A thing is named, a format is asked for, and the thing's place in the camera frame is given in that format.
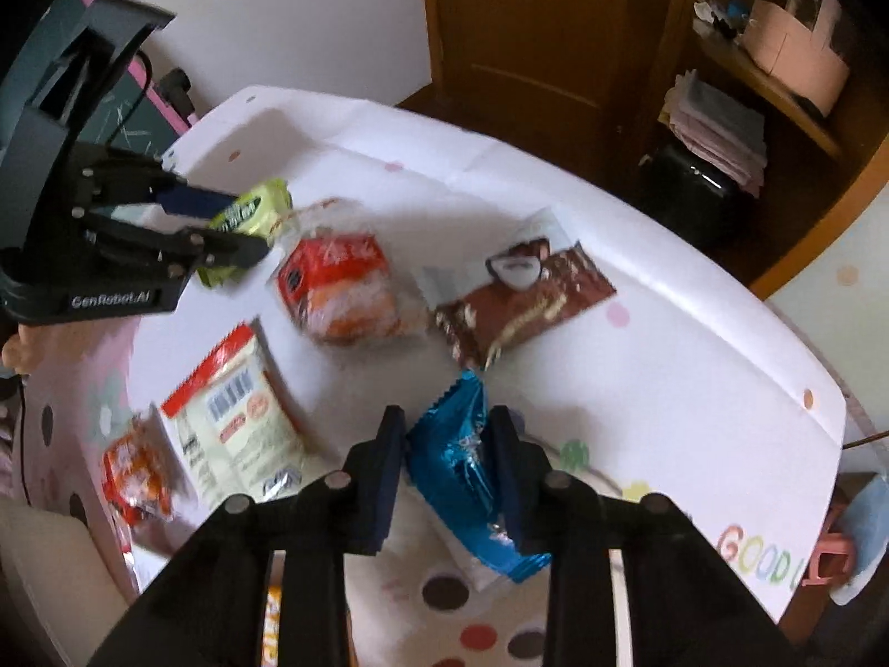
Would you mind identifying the pink plastic stool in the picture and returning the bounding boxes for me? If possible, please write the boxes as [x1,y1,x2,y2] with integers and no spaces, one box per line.
[804,530,860,589]

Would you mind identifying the green snack packet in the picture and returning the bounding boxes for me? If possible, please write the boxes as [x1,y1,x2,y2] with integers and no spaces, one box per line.
[196,178,293,289]

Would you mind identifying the stack of folded cloths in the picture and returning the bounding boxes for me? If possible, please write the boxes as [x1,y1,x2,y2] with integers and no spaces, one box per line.
[657,68,769,200]

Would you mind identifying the red orange bread packet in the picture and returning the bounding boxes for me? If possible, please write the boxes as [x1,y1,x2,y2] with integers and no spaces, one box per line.
[276,235,421,346]

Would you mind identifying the wooden corner shelf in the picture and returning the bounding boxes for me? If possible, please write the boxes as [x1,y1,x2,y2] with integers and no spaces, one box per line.
[611,0,889,296]

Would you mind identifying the small toy figures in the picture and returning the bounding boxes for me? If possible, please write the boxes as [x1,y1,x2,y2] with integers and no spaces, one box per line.
[690,0,752,37]

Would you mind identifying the white red-edged snack packet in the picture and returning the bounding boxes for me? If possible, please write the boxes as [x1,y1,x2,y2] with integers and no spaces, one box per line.
[160,322,308,505]

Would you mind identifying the brown chocolate snack packet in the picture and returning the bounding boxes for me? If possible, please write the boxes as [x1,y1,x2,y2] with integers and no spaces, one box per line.
[422,210,618,371]

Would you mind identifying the pink storage basket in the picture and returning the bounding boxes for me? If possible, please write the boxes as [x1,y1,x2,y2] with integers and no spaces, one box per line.
[738,0,852,117]

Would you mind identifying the blue snack packet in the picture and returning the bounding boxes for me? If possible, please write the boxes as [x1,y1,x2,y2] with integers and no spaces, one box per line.
[406,371,554,583]

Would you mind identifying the person's left hand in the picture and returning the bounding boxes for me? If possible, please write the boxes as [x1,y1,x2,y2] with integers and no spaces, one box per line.
[0,326,44,376]

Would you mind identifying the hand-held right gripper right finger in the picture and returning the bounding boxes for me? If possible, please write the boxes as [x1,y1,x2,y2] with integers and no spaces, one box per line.
[481,404,800,667]

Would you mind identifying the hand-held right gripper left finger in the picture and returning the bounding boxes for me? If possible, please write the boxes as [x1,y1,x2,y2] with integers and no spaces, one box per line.
[90,404,408,667]

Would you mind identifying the black clamp knob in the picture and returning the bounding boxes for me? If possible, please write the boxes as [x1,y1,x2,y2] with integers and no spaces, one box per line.
[156,67,204,121]

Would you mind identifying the wooden door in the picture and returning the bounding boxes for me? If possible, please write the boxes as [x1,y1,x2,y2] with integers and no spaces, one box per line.
[417,0,671,176]

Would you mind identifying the green chalkboard pink frame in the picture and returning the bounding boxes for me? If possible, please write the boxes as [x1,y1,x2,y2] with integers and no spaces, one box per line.
[28,0,197,155]

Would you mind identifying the small red orange snack packet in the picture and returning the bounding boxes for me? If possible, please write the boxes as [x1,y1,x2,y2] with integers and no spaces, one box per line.
[102,415,176,527]

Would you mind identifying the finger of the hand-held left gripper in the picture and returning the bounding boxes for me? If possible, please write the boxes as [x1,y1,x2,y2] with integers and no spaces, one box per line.
[71,210,271,280]
[71,148,238,221]

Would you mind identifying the black bag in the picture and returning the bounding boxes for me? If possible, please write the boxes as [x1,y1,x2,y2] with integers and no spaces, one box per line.
[637,142,749,248]

